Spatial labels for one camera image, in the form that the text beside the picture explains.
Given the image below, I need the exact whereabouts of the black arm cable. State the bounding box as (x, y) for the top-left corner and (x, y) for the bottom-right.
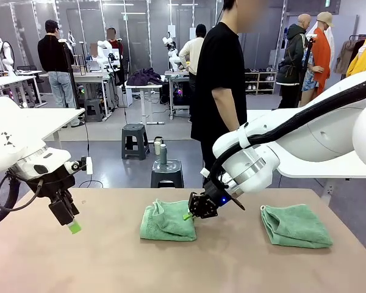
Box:
(206, 76), (366, 212)
(0, 173), (45, 230)

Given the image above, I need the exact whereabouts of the person in red shirt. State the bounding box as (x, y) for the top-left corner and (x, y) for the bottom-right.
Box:
(106, 27), (124, 53)

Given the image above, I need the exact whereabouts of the long white workbench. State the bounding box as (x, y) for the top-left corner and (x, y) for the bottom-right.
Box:
(0, 70), (48, 108)

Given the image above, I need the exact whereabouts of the purple clothes pile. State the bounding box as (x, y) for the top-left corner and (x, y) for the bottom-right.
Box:
(126, 67), (165, 87)

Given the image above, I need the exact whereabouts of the grey robot stand table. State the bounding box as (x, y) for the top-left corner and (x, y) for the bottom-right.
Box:
(164, 69), (192, 120)

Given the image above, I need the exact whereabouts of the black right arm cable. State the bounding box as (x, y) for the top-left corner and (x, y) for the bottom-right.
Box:
(206, 76), (366, 212)

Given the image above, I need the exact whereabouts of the yellow jacket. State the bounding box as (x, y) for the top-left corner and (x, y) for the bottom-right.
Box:
(346, 34), (366, 78)

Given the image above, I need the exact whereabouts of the man in black with cap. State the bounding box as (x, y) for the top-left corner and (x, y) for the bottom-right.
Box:
(37, 19), (81, 128)

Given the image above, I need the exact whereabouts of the white desk with purple clothes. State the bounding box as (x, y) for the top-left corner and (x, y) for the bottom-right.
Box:
(124, 82), (166, 126)

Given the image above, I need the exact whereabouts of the white computer tower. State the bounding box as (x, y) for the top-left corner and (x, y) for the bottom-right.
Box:
(117, 84), (134, 107)

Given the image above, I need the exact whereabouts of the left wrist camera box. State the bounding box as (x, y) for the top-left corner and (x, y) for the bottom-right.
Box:
(70, 156), (94, 176)

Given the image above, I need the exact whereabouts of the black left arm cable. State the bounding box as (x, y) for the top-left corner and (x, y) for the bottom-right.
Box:
(0, 173), (45, 230)

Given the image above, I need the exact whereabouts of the person in cream sweater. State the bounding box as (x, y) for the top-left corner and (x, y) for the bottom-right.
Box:
(178, 23), (207, 93)

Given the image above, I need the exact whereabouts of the grey stool under desk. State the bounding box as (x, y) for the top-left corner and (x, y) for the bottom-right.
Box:
(84, 98), (105, 123)

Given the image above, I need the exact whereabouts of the green towel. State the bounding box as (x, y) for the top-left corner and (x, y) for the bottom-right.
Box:
(139, 198), (199, 242)
(260, 204), (334, 249)

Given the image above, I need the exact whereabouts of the person in black t-shirt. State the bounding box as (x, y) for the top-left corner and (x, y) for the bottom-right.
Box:
(190, 0), (248, 187)

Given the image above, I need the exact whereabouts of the computer with coloured lights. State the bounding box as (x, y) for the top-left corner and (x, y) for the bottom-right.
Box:
(160, 82), (192, 107)

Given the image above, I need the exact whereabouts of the person's right forearm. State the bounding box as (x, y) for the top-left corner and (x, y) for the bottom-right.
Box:
(222, 103), (242, 131)

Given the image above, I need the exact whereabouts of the black camera tripod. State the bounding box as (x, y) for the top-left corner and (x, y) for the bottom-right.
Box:
(57, 38), (82, 110)
(115, 38), (128, 107)

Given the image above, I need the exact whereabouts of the grey desk with robot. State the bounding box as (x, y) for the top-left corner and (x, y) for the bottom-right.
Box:
(73, 70), (115, 121)

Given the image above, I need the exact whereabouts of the mannequin in orange garment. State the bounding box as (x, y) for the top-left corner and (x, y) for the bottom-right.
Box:
(298, 11), (336, 106)

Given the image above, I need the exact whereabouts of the shoe rack with shoes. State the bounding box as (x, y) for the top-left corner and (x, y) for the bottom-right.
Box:
(243, 68), (277, 95)

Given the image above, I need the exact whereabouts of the brown coat on rack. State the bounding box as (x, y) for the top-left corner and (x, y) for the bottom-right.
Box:
(334, 38), (358, 76)

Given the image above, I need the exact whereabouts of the thin black floor cable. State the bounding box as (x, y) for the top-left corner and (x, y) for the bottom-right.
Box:
(78, 120), (105, 189)

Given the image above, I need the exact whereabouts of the dark grey plastic stool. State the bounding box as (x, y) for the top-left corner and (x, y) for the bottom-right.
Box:
(150, 159), (185, 189)
(121, 123), (151, 161)

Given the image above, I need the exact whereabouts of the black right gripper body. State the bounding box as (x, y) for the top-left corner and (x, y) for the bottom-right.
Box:
(205, 183), (233, 212)

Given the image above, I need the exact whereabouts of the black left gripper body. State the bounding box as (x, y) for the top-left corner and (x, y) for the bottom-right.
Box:
(24, 173), (77, 204)

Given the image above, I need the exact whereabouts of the mannequin in dark jacket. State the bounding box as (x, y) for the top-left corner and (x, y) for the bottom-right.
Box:
(276, 13), (312, 109)

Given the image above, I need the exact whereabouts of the black tripod by mannequins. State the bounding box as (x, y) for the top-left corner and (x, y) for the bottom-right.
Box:
(301, 34), (319, 90)

